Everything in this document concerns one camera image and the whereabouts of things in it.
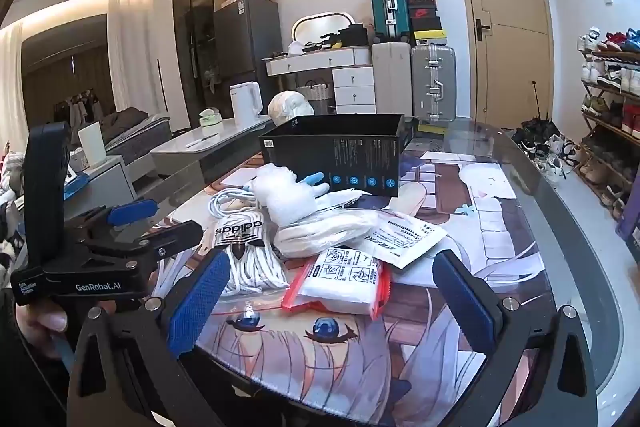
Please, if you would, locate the teal suitcase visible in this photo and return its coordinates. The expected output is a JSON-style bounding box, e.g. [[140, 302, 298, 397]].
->
[[368, 0, 412, 42]]

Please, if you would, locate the black cardboard box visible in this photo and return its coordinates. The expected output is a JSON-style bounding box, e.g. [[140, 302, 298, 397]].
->
[[259, 114, 418, 198]]

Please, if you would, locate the dark glass cabinet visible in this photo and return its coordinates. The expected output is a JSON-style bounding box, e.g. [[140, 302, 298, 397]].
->
[[172, 0, 241, 128]]

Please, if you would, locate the white vanity desk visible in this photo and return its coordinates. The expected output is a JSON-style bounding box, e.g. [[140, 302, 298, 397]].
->
[[264, 47, 375, 115]]

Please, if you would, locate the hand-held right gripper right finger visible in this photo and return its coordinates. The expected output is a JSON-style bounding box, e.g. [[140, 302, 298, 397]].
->
[[431, 248, 599, 427]]

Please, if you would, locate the wooden shoe rack with shoes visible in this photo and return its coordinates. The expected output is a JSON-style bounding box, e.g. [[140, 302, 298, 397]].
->
[[575, 27, 640, 219]]

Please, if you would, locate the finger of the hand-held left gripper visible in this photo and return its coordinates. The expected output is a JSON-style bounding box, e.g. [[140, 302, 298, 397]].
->
[[70, 199, 159, 238], [86, 220, 204, 266]]

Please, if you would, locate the beige suitcase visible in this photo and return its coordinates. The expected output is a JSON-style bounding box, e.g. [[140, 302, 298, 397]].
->
[[371, 43, 414, 116]]

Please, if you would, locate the grey side table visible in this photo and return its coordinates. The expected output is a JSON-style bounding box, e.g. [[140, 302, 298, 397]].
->
[[65, 154, 137, 219]]

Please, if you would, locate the dark brown curtain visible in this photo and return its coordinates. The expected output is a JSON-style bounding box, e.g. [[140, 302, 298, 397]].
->
[[22, 14, 109, 134]]

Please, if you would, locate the red and black shoe box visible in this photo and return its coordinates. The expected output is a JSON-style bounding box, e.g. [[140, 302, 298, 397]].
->
[[407, 1, 441, 19]]

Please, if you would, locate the white charging cable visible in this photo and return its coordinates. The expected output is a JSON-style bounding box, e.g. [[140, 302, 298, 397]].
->
[[202, 187, 261, 221]]

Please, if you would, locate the white black printed packet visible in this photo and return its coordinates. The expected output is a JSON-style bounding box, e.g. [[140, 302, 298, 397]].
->
[[320, 188, 373, 211]]

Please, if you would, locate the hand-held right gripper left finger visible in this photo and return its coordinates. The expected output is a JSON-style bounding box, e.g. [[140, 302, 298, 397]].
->
[[65, 248, 232, 427]]

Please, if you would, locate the wicker basket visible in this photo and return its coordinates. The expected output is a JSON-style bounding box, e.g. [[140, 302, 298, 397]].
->
[[296, 79, 332, 103]]

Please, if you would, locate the pile of shoes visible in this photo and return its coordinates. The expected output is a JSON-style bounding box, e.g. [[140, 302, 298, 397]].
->
[[510, 119, 582, 184]]

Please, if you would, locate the person's left hand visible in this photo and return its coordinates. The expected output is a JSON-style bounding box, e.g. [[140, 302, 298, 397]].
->
[[15, 299, 69, 337]]

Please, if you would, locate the white counter table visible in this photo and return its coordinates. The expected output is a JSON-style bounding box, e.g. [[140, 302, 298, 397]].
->
[[150, 117, 277, 174]]

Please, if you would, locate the white plaster head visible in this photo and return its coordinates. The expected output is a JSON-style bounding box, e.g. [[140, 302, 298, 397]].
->
[[268, 91, 315, 126]]

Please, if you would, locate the grey mattress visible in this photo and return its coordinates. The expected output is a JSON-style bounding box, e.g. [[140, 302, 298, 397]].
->
[[100, 107, 174, 164]]

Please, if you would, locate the grey refrigerator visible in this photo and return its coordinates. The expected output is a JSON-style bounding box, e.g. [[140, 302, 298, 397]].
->
[[214, 0, 284, 108]]

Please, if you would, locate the white curtain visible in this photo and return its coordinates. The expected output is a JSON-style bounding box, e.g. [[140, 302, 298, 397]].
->
[[107, 0, 162, 118]]

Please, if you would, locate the white square bin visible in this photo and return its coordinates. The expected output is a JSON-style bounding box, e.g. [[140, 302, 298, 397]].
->
[[77, 122, 107, 168]]

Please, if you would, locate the black bag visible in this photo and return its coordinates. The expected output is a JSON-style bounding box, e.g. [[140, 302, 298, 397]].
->
[[337, 24, 371, 48]]

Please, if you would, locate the white soft package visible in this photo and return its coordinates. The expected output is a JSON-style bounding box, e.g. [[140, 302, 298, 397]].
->
[[275, 212, 378, 258]]

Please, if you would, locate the white and blue plush toy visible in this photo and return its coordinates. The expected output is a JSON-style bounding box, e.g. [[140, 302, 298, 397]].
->
[[249, 164, 331, 228]]

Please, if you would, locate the oval white-framed mirror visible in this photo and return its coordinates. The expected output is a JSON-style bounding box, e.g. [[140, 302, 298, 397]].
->
[[291, 12, 357, 46]]

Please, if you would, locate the white adidas socks bundle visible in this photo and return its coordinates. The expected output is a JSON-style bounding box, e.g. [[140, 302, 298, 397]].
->
[[212, 217, 291, 298]]

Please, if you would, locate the black thin stand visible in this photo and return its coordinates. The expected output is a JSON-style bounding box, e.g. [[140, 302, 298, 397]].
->
[[530, 80, 551, 123]]

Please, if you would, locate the purple box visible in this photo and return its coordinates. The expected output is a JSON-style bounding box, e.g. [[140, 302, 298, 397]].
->
[[616, 202, 640, 259]]

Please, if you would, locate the red-edged bag of white tissue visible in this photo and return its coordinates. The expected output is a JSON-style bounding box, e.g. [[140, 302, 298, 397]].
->
[[281, 248, 392, 320]]

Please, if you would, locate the beige wooden door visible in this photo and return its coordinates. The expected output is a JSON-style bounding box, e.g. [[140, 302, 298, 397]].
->
[[447, 0, 556, 128]]

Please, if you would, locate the white electric kettle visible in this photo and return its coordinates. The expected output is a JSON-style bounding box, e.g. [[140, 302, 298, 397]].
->
[[230, 82, 262, 126]]

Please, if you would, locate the printed cartoon desk mat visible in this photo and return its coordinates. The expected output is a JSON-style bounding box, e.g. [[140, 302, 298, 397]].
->
[[150, 146, 551, 413]]

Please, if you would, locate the pile of clothes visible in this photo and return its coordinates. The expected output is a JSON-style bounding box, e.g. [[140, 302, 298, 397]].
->
[[0, 141, 31, 269]]

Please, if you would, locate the silver suitcase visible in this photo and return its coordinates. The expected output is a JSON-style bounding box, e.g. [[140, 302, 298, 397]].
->
[[411, 46, 457, 124]]

